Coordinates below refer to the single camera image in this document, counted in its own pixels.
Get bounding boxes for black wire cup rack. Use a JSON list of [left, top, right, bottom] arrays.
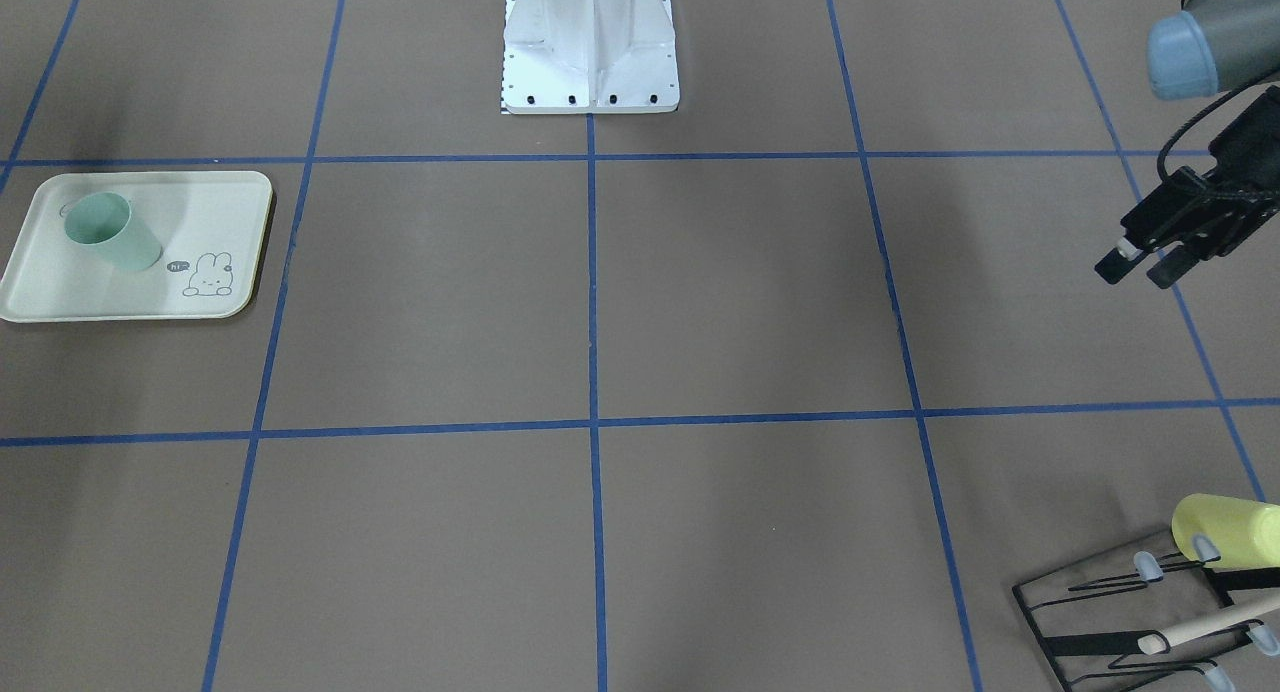
[[1011, 531, 1277, 691]]

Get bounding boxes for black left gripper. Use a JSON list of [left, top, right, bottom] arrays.
[[1094, 84, 1279, 288]]

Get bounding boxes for yellow plastic cup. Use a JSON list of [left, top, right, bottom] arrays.
[[1171, 492, 1279, 569]]

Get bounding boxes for green plastic cup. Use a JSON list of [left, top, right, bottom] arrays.
[[63, 192, 163, 272]]

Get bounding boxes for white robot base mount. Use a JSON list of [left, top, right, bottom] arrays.
[[500, 0, 681, 115]]

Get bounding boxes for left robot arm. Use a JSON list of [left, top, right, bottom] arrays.
[[1094, 0, 1279, 288]]

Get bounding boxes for cream rabbit tray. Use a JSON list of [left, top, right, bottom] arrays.
[[3, 171, 274, 324]]

